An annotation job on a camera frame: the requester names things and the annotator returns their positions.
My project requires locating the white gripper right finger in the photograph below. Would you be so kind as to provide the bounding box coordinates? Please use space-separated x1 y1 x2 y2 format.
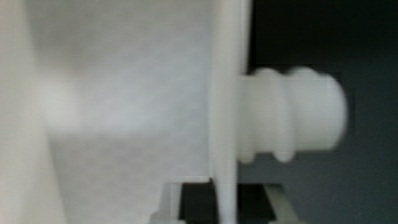
262 184 307 224

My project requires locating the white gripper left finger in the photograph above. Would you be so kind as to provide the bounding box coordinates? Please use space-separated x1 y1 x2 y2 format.
147 183 184 224

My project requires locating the white cabinet body box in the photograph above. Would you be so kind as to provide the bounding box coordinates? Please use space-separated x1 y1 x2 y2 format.
0 0 346 224

